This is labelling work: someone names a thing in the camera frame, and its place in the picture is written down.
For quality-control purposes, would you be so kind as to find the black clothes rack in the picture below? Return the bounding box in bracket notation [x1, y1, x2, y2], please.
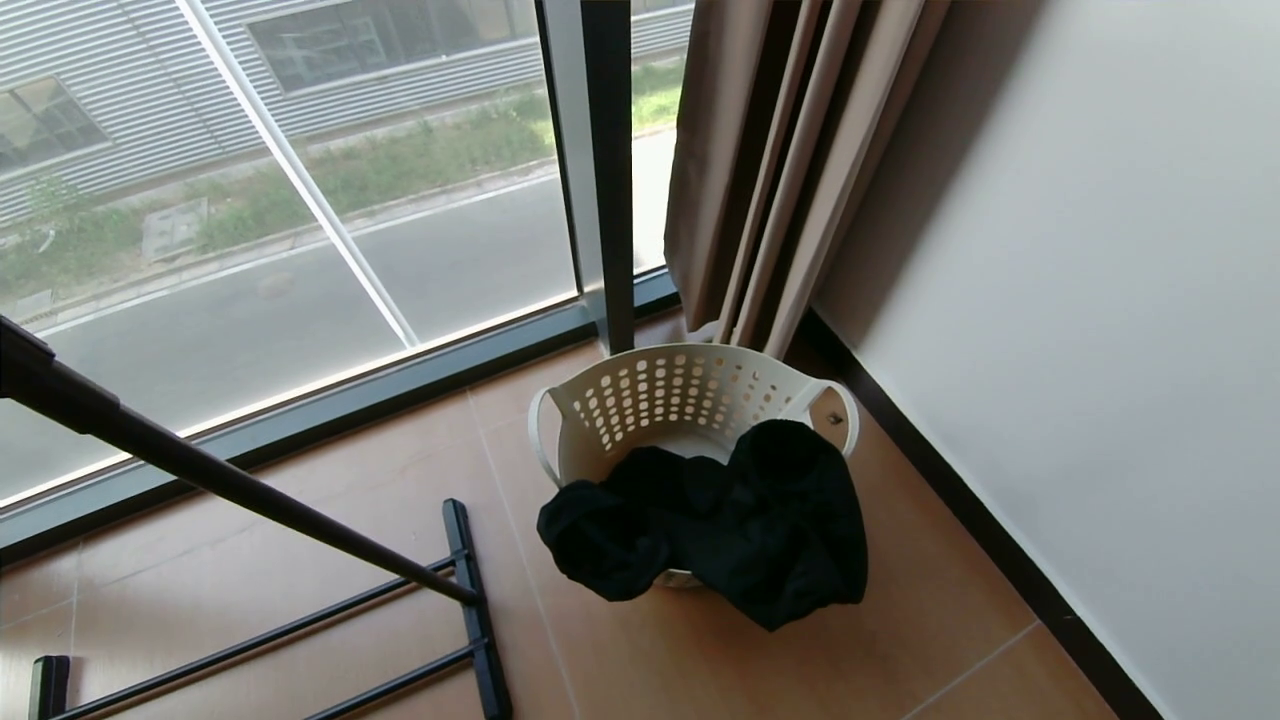
[0, 315, 514, 720]

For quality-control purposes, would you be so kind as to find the window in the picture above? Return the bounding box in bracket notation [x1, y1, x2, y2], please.
[0, 0, 696, 561]

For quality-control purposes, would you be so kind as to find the brown curtain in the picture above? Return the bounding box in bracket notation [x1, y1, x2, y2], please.
[663, 0, 951, 361]

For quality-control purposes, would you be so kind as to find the white laundry basket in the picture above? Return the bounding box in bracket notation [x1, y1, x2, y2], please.
[528, 343, 861, 589]

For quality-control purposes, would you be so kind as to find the heap of clothes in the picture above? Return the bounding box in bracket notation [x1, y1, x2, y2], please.
[536, 418, 869, 633]

